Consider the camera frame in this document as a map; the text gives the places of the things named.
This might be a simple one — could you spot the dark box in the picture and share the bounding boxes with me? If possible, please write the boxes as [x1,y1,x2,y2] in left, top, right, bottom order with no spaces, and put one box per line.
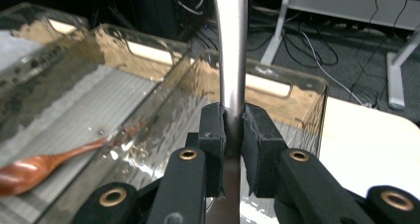
[130,0,212,42]

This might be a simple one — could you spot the white floor cable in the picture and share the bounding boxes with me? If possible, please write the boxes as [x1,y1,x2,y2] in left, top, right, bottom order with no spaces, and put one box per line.
[298,29,372,108]

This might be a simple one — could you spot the grey cable loop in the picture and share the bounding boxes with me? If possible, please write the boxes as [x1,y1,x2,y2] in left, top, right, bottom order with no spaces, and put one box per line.
[173,0,206,18]

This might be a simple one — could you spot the white metal desk frame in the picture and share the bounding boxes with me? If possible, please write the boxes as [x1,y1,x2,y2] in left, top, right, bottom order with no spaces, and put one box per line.
[261,0,420,111]

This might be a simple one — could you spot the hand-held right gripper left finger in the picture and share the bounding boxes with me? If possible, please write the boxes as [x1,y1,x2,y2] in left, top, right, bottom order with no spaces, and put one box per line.
[186,102,228,198]

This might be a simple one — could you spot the steel table knife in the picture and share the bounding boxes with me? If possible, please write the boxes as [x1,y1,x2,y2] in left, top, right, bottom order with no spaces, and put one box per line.
[205,0,250,224]

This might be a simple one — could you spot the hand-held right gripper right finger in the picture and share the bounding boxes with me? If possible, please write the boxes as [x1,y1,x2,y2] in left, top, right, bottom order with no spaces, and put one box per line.
[240,103,288,198]

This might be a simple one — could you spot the brown wooden spoon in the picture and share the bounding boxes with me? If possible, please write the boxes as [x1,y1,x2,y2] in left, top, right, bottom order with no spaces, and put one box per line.
[0,123,145,197]

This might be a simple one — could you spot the black floor cables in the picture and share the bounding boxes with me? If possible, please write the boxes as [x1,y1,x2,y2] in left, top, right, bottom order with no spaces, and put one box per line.
[247,0,410,108]

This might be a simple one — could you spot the smoky clear plastic bin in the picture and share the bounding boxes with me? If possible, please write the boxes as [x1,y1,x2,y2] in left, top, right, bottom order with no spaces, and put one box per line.
[36,50,329,224]
[0,23,192,224]
[0,2,91,96]

